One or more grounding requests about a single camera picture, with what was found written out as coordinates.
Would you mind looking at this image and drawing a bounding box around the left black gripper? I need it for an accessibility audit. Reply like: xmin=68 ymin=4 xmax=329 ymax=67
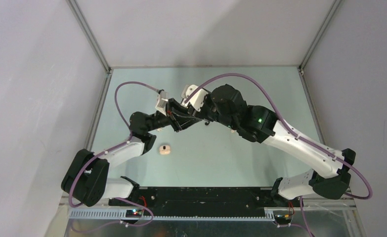
xmin=146 ymin=98 xmax=201 ymax=132

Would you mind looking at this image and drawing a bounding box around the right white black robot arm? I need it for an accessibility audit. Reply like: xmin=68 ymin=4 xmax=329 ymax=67
xmin=182 ymin=84 xmax=355 ymax=206

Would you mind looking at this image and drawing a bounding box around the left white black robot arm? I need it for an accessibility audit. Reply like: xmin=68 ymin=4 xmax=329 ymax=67
xmin=61 ymin=98 xmax=205 ymax=207

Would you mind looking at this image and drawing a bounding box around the white earbud charging case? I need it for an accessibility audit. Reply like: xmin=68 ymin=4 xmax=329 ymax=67
xmin=159 ymin=145 xmax=171 ymax=155

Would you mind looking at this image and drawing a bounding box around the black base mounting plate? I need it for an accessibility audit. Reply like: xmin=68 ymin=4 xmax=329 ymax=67
xmin=128 ymin=187 xmax=300 ymax=217

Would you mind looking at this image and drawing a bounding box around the left controller board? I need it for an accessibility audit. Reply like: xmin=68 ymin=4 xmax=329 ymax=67
xmin=126 ymin=209 xmax=144 ymax=218

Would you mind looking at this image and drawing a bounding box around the controller board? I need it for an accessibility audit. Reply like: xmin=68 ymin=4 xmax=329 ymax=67
xmin=126 ymin=209 xmax=144 ymax=218
xmin=274 ymin=214 xmax=293 ymax=228

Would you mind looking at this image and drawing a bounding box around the right controller board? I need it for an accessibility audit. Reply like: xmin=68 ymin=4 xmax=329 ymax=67
xmin=274 ymin=214 xmax=293 ymax=228

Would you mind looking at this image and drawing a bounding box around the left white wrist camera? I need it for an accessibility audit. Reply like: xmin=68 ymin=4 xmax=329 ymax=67
xmin=155 ymin=90 xmax=169 ymax=116

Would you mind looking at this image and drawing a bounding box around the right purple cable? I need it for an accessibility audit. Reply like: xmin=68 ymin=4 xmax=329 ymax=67
xmin=184 ymin=73 xmax=374 ymax=237

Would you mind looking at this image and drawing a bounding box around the purple cable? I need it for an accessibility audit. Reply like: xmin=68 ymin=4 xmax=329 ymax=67
xmin=184 ymin=73 xmax=374 ymax=237
xmin=68 ymin=81 xmax=163 ymax=228

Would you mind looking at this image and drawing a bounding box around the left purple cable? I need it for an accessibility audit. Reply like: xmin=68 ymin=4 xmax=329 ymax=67
xmin=68 ymin=81 xmax=163 ymax=228

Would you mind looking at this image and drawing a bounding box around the white slotted cable duct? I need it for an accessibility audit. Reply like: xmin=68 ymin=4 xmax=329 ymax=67
xmin=69 ymin=208 xmax=275 ymax=221

